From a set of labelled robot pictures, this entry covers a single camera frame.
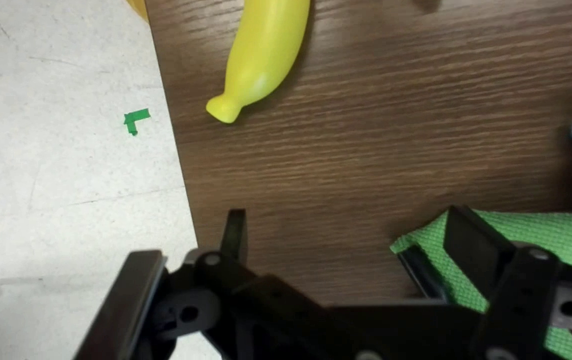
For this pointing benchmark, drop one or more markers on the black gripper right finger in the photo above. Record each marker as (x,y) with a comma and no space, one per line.
(478,257)

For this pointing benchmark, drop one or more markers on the green towel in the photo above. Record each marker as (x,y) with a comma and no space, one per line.
(553,233)

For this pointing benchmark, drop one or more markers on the yellow toy banana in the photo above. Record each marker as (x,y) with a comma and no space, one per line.
(267,53)

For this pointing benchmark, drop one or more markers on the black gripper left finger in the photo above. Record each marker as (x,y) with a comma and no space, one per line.
(132,307)

